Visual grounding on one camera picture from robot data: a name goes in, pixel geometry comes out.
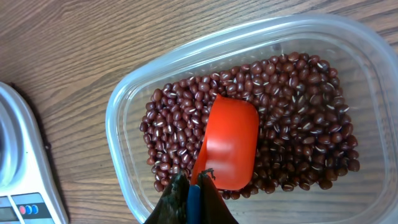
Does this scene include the orange measuring scoop blue handle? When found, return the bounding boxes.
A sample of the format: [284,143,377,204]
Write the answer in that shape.
[187,95,259,223]

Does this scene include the clear plastic container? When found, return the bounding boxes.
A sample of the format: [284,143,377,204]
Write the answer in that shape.
[105,14,397,223]

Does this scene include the white digital kitchen scale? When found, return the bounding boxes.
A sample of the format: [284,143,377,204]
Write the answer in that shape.
[1,83,69,223]

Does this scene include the red adzuki beans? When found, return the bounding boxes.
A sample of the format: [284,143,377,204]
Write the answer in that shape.
[139,52,360,200]

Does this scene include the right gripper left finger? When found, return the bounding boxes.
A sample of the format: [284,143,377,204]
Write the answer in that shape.
[144,172,190,224]

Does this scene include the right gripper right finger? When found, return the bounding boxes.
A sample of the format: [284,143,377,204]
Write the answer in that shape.
[197,168,238,224]

